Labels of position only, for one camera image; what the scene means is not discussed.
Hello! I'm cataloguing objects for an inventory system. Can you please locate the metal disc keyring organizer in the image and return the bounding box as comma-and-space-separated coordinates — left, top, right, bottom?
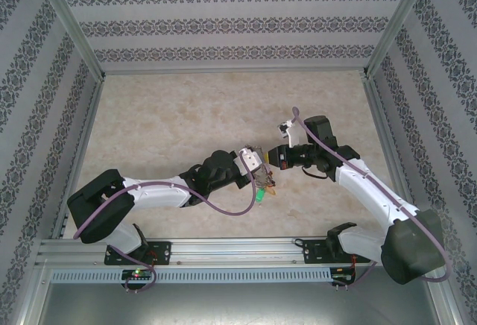
253, 166, 277, 192

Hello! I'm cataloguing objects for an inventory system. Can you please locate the small green circuit board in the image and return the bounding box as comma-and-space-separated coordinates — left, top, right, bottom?
122, 268, 154, 281
331, 272, 355, 285

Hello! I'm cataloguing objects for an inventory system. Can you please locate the aluminium frame floor rail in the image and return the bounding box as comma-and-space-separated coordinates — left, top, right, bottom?
363, 73, 420, 214
102, 66, 368, 77
50, 77, 107, 240

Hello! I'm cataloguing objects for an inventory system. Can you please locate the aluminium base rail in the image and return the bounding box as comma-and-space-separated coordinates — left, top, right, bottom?
37, 238, 376, 268

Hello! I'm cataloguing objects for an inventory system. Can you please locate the slotted grey cable duct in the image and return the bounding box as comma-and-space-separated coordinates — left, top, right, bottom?
50, 267, 333, 284

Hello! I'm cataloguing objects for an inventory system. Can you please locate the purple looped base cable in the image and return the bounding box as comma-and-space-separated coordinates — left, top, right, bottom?
107, 244, 160, 294

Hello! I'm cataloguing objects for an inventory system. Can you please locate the aluminium frame post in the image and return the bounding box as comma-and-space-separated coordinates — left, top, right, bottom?
361, 0, 436, 80
28, 0, 107, 82

